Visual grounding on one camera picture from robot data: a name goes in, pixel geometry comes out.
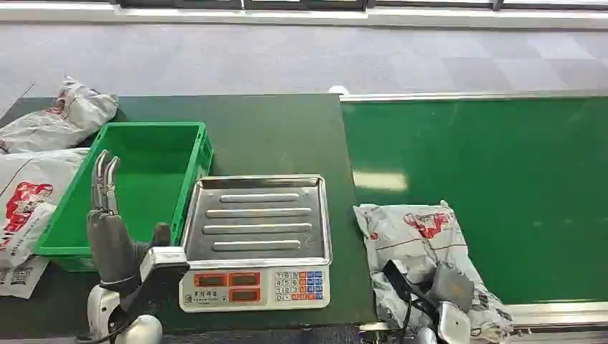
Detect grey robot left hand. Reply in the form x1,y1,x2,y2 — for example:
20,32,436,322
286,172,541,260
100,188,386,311
86,150,172,299

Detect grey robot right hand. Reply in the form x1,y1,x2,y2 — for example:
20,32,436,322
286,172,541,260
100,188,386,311
429,262,476,315

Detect grey parcel bag red print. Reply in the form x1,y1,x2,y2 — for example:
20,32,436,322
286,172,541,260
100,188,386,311
353,199,515,344

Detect green plastic crate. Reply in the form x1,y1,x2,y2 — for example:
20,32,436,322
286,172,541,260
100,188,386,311
34,121,214,273

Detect large white parcel bag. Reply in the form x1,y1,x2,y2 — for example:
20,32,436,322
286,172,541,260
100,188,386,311
0,147,91,269

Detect flat white parcel with barcode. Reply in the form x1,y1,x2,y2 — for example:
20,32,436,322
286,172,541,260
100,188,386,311
0,255,50,300

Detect green conveyor belt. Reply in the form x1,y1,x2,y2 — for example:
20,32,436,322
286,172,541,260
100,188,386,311
341,97,608,306

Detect crumpled grey parcel bag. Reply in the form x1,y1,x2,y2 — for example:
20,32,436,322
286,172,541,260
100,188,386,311
0,75,120,155

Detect electronic weighing scale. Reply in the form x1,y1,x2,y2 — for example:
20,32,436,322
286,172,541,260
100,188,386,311
178,174,333,314

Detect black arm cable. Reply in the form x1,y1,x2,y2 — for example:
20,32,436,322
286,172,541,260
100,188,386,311
381,259,440,344

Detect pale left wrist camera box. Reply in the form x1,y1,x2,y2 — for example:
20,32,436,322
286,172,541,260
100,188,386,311
138,246,191,297

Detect silver conveyor frame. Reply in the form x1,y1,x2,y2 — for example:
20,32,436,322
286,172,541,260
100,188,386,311
338,90,608,344

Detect dark window frame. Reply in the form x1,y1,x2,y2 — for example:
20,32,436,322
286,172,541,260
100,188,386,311
108,0,608,12

